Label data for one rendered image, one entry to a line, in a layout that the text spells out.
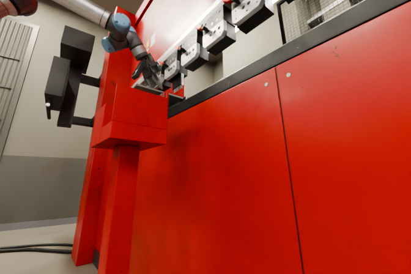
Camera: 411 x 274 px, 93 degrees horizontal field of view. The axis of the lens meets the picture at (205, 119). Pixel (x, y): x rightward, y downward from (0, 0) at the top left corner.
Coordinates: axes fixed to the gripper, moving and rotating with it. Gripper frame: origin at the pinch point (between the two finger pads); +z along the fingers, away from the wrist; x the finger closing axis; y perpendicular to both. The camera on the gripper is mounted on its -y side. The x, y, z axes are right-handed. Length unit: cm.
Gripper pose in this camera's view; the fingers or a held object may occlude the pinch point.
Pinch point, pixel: (157, 89)
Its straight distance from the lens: 114.6
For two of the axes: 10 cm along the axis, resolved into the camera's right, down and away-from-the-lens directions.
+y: 5.4, -4.6, 7.1
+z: 4.5, 8.6, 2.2
